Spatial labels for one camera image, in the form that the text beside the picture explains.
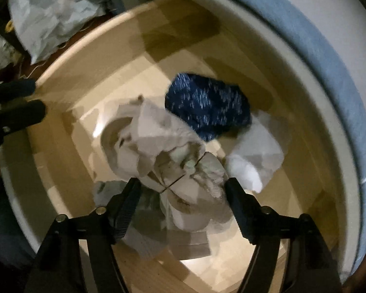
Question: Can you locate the white plastic bag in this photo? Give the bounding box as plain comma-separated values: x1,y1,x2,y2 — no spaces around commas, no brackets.
8,0,111,65

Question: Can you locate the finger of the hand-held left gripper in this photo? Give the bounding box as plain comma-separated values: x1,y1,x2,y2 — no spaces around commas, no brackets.
0,79,37,103
0,100,47,147

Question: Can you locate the beige plastic drawer cabinet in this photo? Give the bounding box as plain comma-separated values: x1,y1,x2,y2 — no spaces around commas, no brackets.
134,0,366,281

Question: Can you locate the grey green underwear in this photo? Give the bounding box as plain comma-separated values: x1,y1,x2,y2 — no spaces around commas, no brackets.
168,145,202,178

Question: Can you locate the navy speckled underwear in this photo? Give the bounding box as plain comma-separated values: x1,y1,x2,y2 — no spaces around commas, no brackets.
165,73,253,143

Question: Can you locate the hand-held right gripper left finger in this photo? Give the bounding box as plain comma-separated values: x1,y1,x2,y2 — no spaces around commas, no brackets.
24,177,142,293

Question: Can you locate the cream bra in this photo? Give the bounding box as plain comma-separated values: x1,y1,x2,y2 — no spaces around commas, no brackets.
99,95,233,233

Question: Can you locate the white underwear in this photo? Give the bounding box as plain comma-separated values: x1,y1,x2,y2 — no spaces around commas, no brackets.
224,109,292,195

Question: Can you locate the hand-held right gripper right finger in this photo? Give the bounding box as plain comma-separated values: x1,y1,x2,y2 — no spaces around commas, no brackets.
224,177,344,293

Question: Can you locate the pale grey underwear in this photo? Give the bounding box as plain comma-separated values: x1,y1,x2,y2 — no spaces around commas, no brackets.
92,179,213,262

